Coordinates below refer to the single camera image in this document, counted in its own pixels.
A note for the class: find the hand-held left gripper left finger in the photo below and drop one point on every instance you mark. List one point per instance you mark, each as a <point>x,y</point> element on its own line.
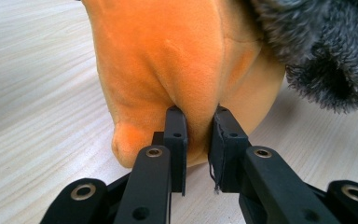
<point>177,149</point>

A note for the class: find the orange plush toy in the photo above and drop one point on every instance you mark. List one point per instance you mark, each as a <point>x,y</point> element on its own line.
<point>167,56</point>

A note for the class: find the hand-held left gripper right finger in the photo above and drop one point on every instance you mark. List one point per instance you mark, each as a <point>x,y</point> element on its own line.
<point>227,155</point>

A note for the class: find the grey fluffy cloth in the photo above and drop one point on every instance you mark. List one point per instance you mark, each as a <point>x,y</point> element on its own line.
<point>329,46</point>

